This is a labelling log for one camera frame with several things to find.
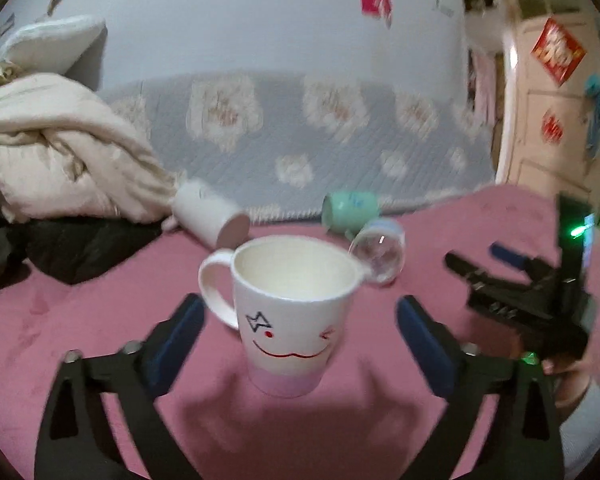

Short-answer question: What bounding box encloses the pink hanging cloth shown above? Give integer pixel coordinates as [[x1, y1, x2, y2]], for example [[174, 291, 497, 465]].
[[467, 49, 499, 127]]

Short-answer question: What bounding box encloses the clear glass cup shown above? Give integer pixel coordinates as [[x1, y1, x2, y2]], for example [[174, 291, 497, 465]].
[[348, 217, 407, 287]]

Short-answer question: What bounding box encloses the dark cloth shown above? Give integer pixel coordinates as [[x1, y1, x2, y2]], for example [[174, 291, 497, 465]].
[[0, 208, 167, 302]]

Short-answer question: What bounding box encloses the person's right forearm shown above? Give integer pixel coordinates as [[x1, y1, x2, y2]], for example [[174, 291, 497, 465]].
[[559, 379, 600, 467]]

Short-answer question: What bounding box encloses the white smiley face mug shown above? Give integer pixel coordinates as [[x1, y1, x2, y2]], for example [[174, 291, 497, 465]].
[[198, 234, 365, 397]]

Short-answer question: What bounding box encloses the beige comforter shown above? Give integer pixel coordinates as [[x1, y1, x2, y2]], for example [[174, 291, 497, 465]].
[[0, 72, 180, 224]]

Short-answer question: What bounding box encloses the green cup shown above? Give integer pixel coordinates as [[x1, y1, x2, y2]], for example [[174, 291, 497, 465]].
[[321, 189, 382, 236]]

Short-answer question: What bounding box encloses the white pillow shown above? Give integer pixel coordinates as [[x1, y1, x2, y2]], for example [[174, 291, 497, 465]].
[[0, 14, 107, 92]]

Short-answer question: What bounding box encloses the small red paper decoration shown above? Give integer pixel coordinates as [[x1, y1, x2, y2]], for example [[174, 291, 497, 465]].
[[540, 112, 566, 146]]

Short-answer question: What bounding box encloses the cream wardrobe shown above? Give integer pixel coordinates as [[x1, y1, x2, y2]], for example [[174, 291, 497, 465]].
[[494, 0, 600, 207]]

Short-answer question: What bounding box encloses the blue hanging item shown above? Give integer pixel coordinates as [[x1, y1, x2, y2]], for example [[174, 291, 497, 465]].
[[582, 74, 600, 157]]

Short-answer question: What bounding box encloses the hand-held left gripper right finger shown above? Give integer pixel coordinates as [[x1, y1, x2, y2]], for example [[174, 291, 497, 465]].
[[396, 294, 566, 480]]

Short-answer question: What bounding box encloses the person's right hand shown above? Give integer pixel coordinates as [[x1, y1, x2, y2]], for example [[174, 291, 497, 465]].
[[542, 357, 592, 411]]

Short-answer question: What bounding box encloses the white cup with pink base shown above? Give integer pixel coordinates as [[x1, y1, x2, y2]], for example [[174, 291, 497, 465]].
[[172, 180, 251, 250]]

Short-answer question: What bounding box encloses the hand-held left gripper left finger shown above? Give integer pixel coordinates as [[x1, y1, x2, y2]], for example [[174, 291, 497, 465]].
[[34, 293, 206, 480]]

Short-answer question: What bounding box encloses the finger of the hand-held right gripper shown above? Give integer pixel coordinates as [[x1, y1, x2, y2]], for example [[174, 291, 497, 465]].
[[489, 242, 537, 273], [444, 252, 492, 287]]

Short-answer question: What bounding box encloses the large red paper decoration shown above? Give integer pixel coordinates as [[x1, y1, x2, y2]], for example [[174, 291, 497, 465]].
[[530, 17, 587, 87]]

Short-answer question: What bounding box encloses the grey floral bed sheet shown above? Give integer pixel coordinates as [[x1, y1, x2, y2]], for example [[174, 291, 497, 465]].
[[97, 69, 496, 223]]

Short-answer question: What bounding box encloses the pink blanket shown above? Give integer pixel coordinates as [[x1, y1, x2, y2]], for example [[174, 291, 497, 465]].
[[0, 183, 600, 480]]

